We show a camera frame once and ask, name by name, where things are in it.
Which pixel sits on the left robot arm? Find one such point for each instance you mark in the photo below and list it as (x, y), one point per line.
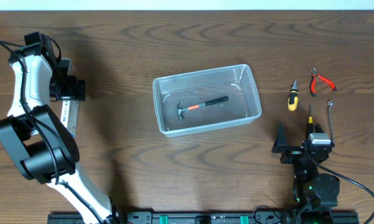
(38, 143)

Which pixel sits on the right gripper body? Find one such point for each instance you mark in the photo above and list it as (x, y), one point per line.
(292, 154)

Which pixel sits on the stubby yellow black screwdriver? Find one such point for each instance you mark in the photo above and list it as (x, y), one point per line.
(293, 97)

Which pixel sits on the silver wrench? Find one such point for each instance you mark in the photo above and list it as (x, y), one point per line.
(329, 117)

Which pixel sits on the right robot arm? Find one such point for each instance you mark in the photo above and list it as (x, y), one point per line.
(315, 193)

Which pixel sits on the blue white cardboard box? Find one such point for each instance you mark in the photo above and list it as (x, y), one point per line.
(69, 116)

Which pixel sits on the clear plastic container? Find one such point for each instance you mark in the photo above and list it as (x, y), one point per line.
(206, 100)

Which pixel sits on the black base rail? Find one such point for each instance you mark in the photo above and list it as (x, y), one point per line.
(239, 218)

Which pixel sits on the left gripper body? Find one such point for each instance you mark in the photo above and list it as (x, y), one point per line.
(65, 88)

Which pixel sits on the thin yellow black screwdriver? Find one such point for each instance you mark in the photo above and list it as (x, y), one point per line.
(310, 119)

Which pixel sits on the small claw hammer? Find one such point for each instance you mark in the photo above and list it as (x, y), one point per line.
(180, 111)

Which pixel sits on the red handled pliers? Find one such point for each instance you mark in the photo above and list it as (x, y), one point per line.
(315, 75)

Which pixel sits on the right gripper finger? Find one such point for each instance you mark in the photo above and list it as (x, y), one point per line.
(280, 142)
(316, 130)

